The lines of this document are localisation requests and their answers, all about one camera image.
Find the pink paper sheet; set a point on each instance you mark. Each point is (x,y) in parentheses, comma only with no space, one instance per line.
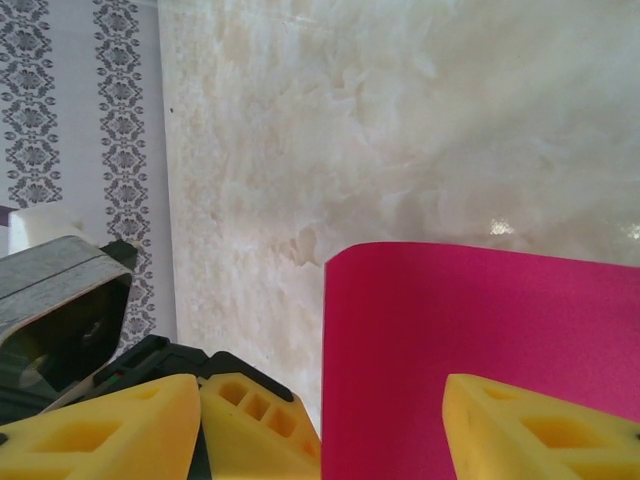
(400,325)

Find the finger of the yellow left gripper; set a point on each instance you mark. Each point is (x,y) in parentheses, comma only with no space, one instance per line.
(250,445)

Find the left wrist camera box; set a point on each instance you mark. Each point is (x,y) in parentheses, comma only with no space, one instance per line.
(55,280)

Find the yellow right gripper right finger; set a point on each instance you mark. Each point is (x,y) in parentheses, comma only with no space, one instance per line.
(540,450)

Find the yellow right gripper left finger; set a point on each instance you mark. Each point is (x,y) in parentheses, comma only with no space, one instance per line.
(75,440)

